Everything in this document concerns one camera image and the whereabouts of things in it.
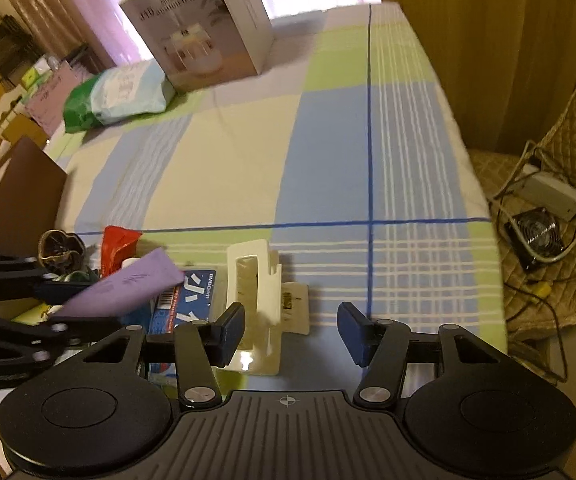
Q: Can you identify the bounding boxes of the white power adapter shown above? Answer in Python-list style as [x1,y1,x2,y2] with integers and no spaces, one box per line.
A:
[519,170,576,221]

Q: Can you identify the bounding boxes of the black cooling fan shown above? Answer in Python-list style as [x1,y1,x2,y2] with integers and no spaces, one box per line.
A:
[504,207,564,274]

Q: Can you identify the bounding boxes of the green and white pouch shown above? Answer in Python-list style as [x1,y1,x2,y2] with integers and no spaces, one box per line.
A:
[63,57,177,135]

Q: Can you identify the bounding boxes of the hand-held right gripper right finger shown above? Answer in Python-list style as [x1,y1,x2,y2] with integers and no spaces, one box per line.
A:
[337,302,511,407]

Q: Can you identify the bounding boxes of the white plastic holder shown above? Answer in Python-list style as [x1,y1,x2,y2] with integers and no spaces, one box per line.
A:
[213,240,285,377]

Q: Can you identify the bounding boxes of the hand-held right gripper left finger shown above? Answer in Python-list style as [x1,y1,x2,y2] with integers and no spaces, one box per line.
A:
[83,302,246,409]

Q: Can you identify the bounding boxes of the white product carton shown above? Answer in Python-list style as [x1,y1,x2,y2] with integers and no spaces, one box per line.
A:
[118,0,275,94]

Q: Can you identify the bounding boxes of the cardboard box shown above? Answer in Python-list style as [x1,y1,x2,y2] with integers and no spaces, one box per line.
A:
[0,111,50,150]

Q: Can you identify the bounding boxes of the purple tube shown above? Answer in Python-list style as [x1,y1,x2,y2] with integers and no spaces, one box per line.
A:
[49,247,187,319]

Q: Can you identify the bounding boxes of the red foil packet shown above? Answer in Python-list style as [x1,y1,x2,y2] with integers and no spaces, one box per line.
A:
[99,225,145,278]

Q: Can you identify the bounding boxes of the blue packet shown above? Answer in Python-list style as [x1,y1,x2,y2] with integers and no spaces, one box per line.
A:
[149,269,219,386]

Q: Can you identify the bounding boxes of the yellow curtain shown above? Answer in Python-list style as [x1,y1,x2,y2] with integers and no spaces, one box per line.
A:
[377,0,576,155]

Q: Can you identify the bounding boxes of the brown storage box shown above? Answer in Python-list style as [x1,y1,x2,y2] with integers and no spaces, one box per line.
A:
[0,135,69,261]

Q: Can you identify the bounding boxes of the green boxes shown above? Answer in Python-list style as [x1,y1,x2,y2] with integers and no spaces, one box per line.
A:
[19,56,51,92]

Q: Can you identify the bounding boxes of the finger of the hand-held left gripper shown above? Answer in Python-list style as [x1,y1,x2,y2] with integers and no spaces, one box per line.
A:
[0,247,94,307]
[0,312,121,393]

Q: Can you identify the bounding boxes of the checked cloth covered desktop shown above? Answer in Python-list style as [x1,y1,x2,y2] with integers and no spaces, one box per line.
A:
[43,1,511,393]

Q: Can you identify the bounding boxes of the pink paper bag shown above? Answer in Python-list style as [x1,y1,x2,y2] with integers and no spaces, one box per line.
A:
[24,62,95,134]

